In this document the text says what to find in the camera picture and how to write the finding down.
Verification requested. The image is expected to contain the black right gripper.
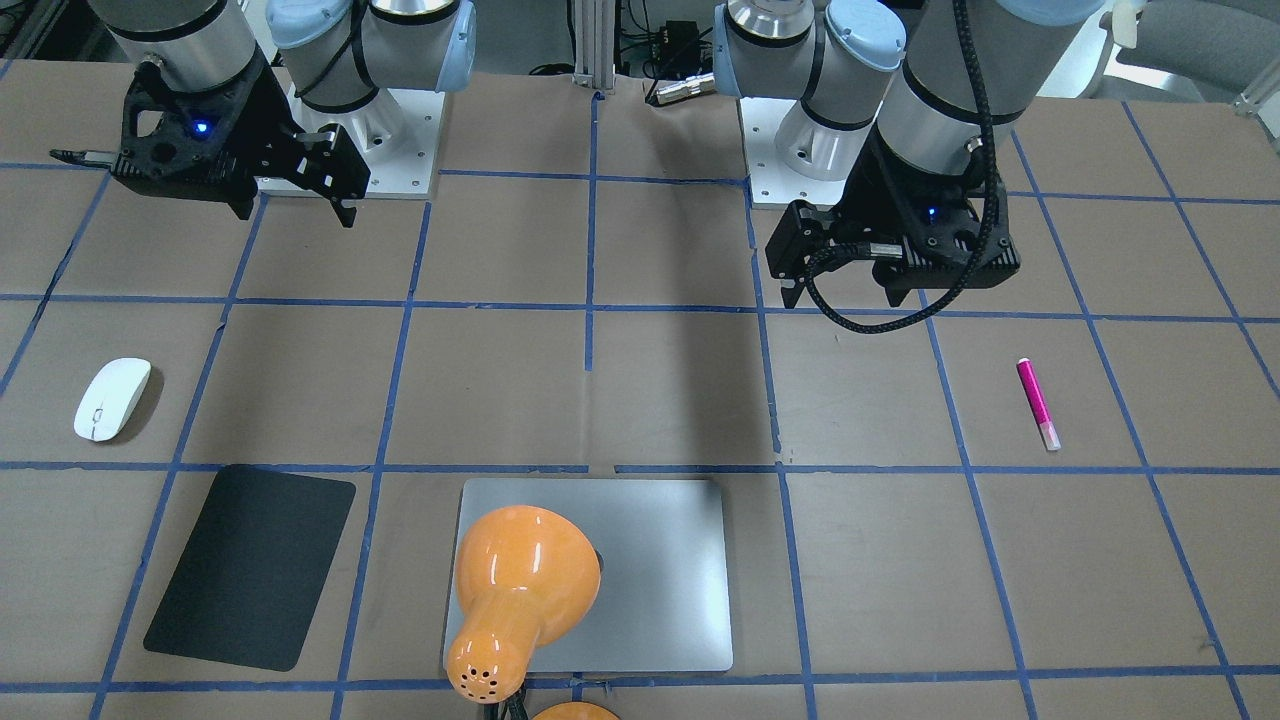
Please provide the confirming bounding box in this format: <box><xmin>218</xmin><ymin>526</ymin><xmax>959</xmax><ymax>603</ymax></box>
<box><xmin>110</xmin><ymin>51</ymin><xmax>370</xmax><ymax>229</ymax></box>

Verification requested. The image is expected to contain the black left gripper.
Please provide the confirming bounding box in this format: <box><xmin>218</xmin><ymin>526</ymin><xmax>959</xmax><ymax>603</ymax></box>
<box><xmin>765</xmin><ymin>131</ymin><xmax>988</xmax><ymax>309</ymax></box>

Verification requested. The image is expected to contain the pink pen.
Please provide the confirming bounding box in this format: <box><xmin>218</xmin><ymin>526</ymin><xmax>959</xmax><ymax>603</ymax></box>
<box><xmin>1015</xmin><ymin>357</ymin><xmax>1062</xmax><ymax>454</ymax></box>

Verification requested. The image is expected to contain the white computer mouse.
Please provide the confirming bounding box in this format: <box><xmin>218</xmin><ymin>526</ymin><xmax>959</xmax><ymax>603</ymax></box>
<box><xmin>73</xmin><ymin>357</ymin><xmax>154</xmax><ymax>443</ymax></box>

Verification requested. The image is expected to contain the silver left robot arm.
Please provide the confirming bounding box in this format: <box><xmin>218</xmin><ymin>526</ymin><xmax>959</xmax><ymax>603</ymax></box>
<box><xmin>712</xmin><ymin>1</ymin><xmax>1100</xmax><ymax>307</ymax></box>

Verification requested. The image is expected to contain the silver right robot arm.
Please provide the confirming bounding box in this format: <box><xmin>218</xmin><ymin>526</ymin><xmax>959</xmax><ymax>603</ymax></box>
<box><xmin>54</xmin><ymin>1</ymin><xmax>477</xmax><ymax>227</ymax></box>

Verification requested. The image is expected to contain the silver laptop notebook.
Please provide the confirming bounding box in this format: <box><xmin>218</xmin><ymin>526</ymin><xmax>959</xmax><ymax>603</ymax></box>
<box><xmin>458</xmin><ymin>477</ymin><xmax>733</xmax><ymax>676</ymax></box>

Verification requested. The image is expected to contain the black mousepad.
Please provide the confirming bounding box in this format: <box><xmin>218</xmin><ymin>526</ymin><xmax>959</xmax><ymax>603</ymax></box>
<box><xmin>143</xmin><ymin>464</ymin><xmax>356</xmax><ymax>673</ymax></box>

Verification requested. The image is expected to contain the silver cylindrical connector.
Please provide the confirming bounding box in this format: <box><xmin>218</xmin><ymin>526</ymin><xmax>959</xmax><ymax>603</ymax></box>
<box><xmin>645</xmin><ymin>72</ymin><xmax>717</xmax><ymax>108</ymax></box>

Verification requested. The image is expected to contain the black power box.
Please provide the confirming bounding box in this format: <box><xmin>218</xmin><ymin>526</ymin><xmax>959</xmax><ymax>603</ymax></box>
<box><xmin>655</xmin><ymin>20</ymin><xmax>699</xmax><ymax>64</ymax></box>

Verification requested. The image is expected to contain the orange desk lamp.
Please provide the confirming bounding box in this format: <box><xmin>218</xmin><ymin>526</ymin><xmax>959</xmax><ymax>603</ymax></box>
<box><xmin>443</xmin><ymin>505</ymin><xmax>602</xmax><ymax>719</ymax></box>

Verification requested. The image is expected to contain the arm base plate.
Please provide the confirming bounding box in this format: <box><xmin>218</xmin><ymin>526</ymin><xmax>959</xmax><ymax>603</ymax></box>
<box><xmin>289</xmin><ymin>88</ymin><xmax>451</xmax><ymax>200</ymax></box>
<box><xmin>739</xmin><ymin>97</ymin><xmax>874</xmax><ymax>210</ymax></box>

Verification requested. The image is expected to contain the black braided cable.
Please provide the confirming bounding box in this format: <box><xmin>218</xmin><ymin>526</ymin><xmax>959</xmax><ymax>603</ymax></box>
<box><xmin>805</xmin><ymin>0</ymin><xmax>1005</xmax><ymax>334</ymax></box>

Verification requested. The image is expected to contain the aluminium frame post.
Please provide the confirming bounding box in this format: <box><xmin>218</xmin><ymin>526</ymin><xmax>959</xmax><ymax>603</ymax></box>
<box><xmin>570</xmin><ymin>0</ymin><xmax>618</xmax><ymax>96</ymax></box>

